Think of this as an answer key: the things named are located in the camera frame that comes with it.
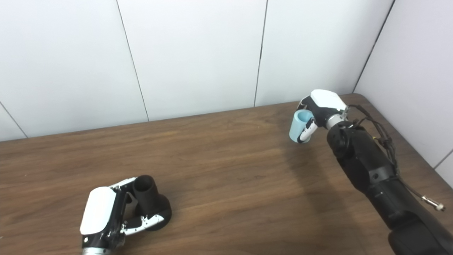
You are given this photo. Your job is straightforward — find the light-blue hose piece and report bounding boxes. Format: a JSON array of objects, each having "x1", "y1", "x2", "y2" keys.
[{"x1": 289, "y1": 109, "x2": 316, "y2": 144}]

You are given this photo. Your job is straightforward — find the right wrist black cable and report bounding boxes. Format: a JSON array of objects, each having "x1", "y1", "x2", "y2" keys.
[{"x1": 342, "y1": 104, "x2": 446, "y2": 212}]

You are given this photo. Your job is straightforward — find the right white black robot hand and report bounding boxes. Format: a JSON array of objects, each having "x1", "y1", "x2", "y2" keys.
[{"x1": 297, "y1": 90, "x2": 349, "y2": 144}]

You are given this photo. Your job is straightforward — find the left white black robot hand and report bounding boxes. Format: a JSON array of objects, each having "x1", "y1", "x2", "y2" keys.
[{"x1": 80, "y1": 177, "x2": 165, "y2": 250}]

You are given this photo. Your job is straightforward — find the black funnel-shaped nozzle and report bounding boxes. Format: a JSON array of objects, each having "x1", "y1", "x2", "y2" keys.
[{"x1": 132, "y1": 175, "x2": 172, "y2": 231}]

